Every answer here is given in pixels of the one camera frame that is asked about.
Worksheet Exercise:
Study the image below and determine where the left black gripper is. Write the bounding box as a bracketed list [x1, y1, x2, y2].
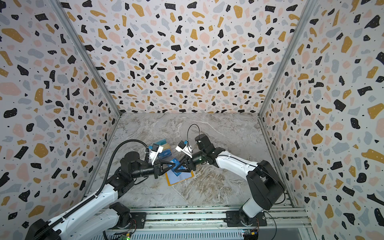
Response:
[132, 158, 177, 180]

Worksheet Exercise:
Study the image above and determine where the yellow leather card holder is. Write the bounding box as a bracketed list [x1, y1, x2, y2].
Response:
[166, 172, 195, 186]

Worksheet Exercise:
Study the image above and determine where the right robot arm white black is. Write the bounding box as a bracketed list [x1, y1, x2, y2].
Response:
[175, 134, 286, 226]

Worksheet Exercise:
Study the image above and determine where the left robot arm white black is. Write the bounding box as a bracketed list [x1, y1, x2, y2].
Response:
[26, 152, 175, 240]

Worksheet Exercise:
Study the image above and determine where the blue VIP card in stand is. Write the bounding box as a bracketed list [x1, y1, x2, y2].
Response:
[158, 149, 172, 160]

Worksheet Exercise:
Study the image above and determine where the gold card in stand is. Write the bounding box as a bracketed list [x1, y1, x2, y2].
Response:
[163, 144, 171, 150]

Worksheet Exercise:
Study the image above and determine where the teal VIP card in stand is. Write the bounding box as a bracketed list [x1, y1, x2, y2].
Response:
[150, 139, 167, 148]

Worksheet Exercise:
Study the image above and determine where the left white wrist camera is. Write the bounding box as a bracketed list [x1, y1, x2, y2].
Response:
[149, 144, 164, 165]

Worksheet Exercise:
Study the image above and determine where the right thin black cable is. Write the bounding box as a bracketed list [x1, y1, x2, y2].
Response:
[186, 123, 201, 143]

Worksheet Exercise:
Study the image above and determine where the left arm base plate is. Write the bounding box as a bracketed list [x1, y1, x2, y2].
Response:
[101, 211, 148, 230]

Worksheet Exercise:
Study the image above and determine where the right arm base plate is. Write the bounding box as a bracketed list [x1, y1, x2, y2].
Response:
[224, 210, 267, 228]

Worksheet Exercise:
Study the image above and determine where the white perforated cable duct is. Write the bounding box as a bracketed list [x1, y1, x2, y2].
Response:
[107, 230, 244, 240]

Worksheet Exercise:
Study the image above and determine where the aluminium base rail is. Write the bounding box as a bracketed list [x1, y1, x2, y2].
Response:
[106, 205, 313, 234]

